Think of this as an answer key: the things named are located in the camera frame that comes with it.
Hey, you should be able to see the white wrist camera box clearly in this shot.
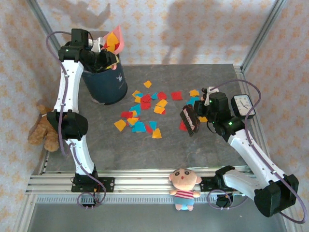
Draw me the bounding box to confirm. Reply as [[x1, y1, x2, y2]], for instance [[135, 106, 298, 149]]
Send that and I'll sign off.
[[201, 86, 220, 106], [92, 37, 102, 53]]

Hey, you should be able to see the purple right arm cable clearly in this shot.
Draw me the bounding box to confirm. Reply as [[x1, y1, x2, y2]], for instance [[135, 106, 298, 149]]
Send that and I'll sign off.
[[207, 79, 309, 224]]

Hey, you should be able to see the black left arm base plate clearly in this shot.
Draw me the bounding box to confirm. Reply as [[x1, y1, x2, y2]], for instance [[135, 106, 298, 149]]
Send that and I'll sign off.
[[71, 176, 115, 193]]

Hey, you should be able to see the perforated metal strip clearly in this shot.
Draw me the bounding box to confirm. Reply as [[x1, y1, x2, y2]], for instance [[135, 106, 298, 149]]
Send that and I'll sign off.
[[35, 195, 282, 204]]

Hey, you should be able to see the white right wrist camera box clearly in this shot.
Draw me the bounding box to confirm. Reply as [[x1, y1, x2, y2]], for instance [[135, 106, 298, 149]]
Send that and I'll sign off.
[[201, 86, 220, 106]]

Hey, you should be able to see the cartoon face hand brush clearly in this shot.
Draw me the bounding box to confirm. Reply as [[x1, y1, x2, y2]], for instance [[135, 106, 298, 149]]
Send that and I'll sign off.
[[180, 104, 201, 138]]

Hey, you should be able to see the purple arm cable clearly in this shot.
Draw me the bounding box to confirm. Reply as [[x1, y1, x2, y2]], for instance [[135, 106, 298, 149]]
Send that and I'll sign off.
[[45, 30, 107, 210], [207, 79, 309, 224]]

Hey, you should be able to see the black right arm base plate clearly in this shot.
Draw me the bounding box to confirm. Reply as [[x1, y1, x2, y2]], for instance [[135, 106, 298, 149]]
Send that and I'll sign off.
[[199, 176, 248, 197]]

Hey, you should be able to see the brown teddy bear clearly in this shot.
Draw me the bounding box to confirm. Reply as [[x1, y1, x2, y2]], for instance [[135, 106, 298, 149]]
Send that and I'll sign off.
[[28, 103, 61, 152]]

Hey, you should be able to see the aluminium frame post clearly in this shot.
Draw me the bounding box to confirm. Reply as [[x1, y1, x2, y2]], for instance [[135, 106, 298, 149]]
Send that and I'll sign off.
[[25, 0, 72, 71], [240, 0, 289, 72]]

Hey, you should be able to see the dark blue trash bin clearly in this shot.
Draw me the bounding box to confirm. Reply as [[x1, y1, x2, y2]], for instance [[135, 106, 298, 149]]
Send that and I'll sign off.
[[81, 55, 128, 106]]

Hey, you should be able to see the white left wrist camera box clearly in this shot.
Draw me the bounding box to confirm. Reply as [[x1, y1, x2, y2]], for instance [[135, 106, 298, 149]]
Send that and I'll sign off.
[[92, 37, 102, 53]]

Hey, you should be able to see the aluminium mounting rail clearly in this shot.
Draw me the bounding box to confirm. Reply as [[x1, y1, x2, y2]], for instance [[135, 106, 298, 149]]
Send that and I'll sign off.
[[25, 169, 290, 195]]

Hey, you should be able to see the black square alarm clock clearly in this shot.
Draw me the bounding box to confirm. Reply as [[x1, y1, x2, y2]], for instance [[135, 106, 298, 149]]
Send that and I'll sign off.
[[231, 94, 256, 120]]

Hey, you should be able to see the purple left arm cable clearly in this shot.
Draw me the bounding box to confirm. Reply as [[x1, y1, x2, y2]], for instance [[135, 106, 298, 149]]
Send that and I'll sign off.
[[45, 30, 107, 210]]

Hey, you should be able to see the grey metal lower panel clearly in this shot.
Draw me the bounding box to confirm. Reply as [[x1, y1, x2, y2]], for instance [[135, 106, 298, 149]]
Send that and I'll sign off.
[[14, 203, 290, 232]]

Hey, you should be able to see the pink plastic dustpan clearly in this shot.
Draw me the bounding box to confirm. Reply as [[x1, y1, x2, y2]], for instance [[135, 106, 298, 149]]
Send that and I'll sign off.
[[100, 24, 126, 71]]

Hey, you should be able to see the cartoon boy plush doll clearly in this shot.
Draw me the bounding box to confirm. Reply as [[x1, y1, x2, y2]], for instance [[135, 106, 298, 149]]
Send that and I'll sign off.
[[168, 168, 203, 212]]

